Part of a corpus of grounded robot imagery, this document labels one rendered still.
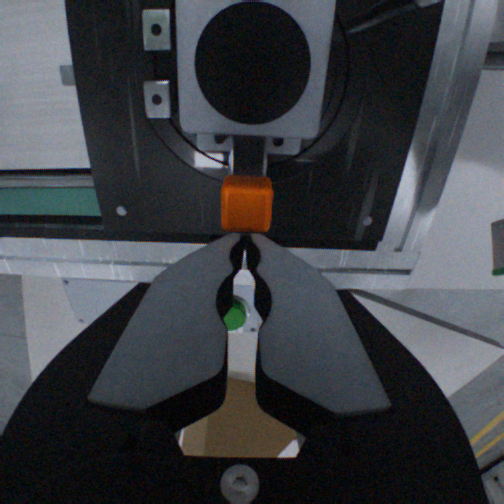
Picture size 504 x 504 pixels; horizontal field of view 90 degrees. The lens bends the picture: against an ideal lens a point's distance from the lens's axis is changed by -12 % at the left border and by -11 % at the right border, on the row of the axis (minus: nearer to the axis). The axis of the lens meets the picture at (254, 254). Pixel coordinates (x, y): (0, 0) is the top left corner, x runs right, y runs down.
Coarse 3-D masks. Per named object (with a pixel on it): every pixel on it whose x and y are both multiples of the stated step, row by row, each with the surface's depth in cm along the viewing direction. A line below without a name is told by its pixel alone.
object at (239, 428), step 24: (240, 384) 52; (240, 408) 48; (192, 432) 54; (216, 432) 43; (240, 432) 45; (264, 432) 46; (288, 432) 48; (216, 456) 40; (240, 456) 42; (264, 456) 43
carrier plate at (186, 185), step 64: (64, 0) 14; (128, 0) 15; (128, 64) 17; (384, 64) 17; (128, 128) 19; (384, 128) 19; (128, 192) 21; (192, 192) 22; (320, 192) 22; (384, 192) 22
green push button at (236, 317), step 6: (234, 300) 28; (234, 306) 28; (240, 306) 28; (228, 312) 28; (234, 312) 28; (240, 312) 28; (246, 312) 29; (228, 318) 29; (234, 318) 29; (240, 318) 29; (228, 324) 29; (234, 324) 29; (240, 324) 29; (228, 330) 30
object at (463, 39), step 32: (448, 0) 15; (480, 0) 15; (448, 32) 16; (480, 32) 16; (448, 64) 17; (480, 64) 17; (448, 96) 19; (416, 128) 20; (448, 128) 20; (416, 160) 21; (448, 160) 21; (416, 192) 23; (416, 224) 24
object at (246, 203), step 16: (240, 144) 11; (256, 144) 11; (240, 160) 11; (256, 160) 11; (240, 176) 12; (256, 176) 12; (224, 192) 11; (240, 192) 11; (256, 192) 11; (272, 192) 11; (224, 208) 11; (240, 208) 11; (256, 208) 11; (224, 224) 11; (240, 224) 11; (256, 224) 11
